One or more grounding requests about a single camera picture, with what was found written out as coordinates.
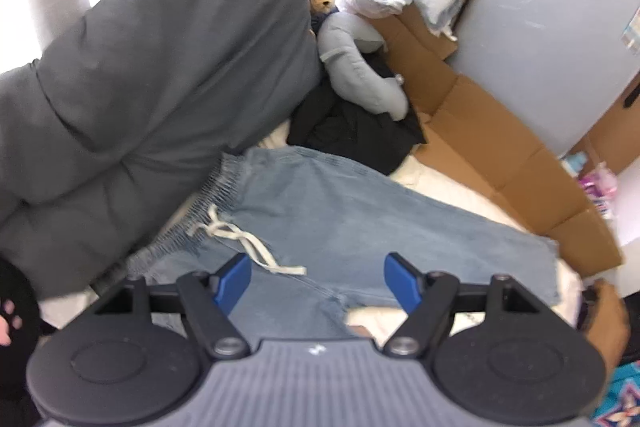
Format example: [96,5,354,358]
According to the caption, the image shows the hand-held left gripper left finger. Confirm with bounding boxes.
[94,253,252,359]

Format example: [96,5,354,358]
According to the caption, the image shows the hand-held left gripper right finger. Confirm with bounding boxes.
[384,252,543,358]

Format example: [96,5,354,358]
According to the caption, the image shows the blue denim pants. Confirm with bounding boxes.
[95,146,561,343]

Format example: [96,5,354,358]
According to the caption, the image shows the black garment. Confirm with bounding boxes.
[287,52,428,175]

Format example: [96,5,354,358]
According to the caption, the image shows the bear print bedsheet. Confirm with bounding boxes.
[150,122,587,343]

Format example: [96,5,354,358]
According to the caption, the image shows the flattened cardboard sheet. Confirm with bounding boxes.
[372,0,626,279]

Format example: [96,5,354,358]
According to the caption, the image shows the dark grey pillow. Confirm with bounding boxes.
[0,0,324,300]

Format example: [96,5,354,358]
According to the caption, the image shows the brown folded garment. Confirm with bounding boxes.
[577,279,631,364]

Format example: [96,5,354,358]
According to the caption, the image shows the black paw print cushion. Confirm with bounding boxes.
[0,257,42,349]

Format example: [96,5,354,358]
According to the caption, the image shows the pink packaging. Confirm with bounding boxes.
[579,161,620,219]

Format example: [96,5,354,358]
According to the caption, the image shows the teal garment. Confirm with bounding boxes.
[592,361,640,427]

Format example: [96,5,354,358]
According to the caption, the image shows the cardboard box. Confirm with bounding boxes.
[569,72,640,175]

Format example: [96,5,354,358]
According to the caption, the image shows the light grey wrapped mattress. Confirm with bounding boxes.
[447,0,640,158]

